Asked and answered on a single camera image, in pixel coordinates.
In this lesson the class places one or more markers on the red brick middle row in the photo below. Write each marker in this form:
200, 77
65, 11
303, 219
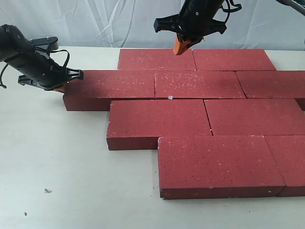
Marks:
255, 117

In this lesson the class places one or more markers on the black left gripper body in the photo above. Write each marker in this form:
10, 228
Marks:
40, 70

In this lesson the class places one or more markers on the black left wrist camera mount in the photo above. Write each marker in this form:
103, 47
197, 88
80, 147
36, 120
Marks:
45, 45

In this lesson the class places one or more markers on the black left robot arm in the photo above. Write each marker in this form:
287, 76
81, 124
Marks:
12, 39

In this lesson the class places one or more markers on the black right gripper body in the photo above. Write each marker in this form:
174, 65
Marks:
194, 21

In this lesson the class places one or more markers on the white backdrop cloth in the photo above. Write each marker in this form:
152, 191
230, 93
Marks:
264, 24

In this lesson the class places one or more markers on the red brick with white chip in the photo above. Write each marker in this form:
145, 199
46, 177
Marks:
197, 85

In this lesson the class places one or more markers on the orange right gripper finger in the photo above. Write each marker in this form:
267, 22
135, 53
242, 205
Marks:
182, 44

